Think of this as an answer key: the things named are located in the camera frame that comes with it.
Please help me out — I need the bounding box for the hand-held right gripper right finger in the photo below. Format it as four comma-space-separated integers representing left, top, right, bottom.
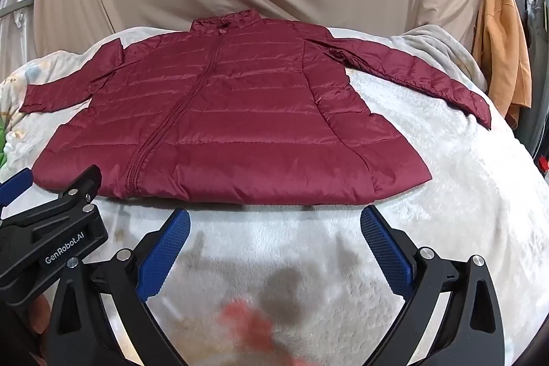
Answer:
359, 205, 507, 366

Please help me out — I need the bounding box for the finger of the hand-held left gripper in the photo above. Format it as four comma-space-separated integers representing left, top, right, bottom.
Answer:
0, 164, 104, 228
0, 170, 34, 209

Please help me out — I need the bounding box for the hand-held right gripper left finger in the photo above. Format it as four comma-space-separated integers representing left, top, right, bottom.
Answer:
47, 208, 191, 366

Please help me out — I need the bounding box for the maroon puffer jacket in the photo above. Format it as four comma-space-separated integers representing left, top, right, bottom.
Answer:
19, 9, 492, 206

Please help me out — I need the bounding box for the person's left hand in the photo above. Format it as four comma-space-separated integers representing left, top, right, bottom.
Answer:
30, 295, 50, 336

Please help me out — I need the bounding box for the green garment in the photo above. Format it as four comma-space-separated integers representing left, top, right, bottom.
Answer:
0, 115, 9, 169

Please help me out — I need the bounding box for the white floral fleece blanket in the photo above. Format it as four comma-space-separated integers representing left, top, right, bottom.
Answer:
0, 24, 549, 366

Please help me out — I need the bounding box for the blurred red object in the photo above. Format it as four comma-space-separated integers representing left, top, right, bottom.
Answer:
219, 297, 301, 366

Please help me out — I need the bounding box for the white curtain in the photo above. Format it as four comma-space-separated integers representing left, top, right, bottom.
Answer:
0, 0, 46, 79

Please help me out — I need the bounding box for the orange hanging garment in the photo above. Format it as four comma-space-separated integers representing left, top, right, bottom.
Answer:
472, 0, 533, 130

